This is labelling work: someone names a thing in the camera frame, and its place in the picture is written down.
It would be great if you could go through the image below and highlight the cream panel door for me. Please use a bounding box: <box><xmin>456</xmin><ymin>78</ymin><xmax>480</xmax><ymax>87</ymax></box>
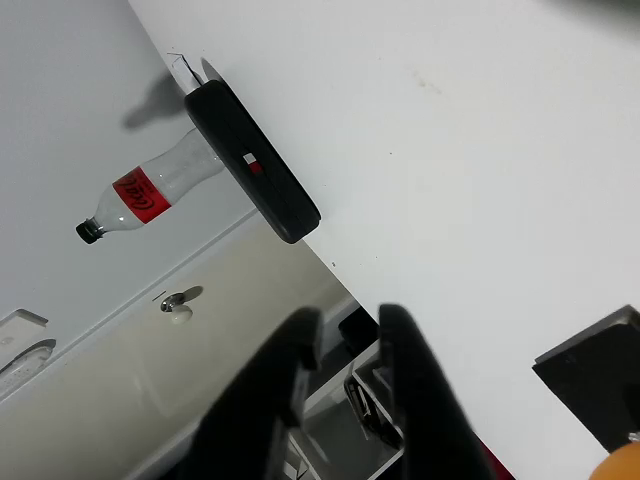
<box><xmin>0</xmin><ymin>212</ymin><xmax>359</xmax><ymax>480</ymax></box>

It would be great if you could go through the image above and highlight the white wall fixture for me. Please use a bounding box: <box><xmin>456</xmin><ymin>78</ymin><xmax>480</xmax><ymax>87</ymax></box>
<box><xmin>0</xmin><ymin>308</ymin><xmax>57</xmax><ymax>396</ymax></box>

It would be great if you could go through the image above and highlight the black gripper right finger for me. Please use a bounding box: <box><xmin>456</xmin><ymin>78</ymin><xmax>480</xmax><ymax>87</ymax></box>
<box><xmin>377</xmin><ymin>302</ymin><xmax>497</xmax><ymax>480</ymax></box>

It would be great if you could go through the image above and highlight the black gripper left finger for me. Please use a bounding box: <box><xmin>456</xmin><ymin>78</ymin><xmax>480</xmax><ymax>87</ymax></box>
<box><xmin>182</xmin><ymin>304</ymin><xmax>323</xmax><ymax>480</ymax></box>

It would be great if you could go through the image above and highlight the black square pad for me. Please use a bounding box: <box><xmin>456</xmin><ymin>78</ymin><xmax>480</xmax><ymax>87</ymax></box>
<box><xmin>531</xmin><ymin>304</ymin><xmax>640</xmax><ymax>454</ymax></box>

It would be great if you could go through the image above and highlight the clear cola bottle red label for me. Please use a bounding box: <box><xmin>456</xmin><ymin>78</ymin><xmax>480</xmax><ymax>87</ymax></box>
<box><xmin>75</xmin><ymin>127</ymin><xmax>226</xmax><ymax>245</ymax></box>

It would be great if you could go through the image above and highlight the black item in shelf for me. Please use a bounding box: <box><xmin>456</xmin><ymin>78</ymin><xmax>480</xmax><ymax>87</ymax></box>
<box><xmin>343</xmin><ymin>372</ymin><xmax>404</xmax><ymax>451</ymax></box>

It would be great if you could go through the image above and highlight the white shelf unit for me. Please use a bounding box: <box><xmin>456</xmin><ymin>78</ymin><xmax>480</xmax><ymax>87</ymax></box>
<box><xmin>282</xmin><ymin>339</ymin><xmax>406</xmax><ymax>480</ymax></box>

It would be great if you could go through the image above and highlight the black oblong case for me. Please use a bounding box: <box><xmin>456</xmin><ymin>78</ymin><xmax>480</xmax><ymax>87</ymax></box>
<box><xmin>183</xmin><ymin>79</ymin><xmax>322</xmax><ymax>245</ymax></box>

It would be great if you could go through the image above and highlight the yellow rubber duck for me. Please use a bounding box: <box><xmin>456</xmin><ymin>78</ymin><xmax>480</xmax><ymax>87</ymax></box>
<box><xmin>589</xmin><ymin>442</ymin><xmax>640</xmax><ymax>480</ymax></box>

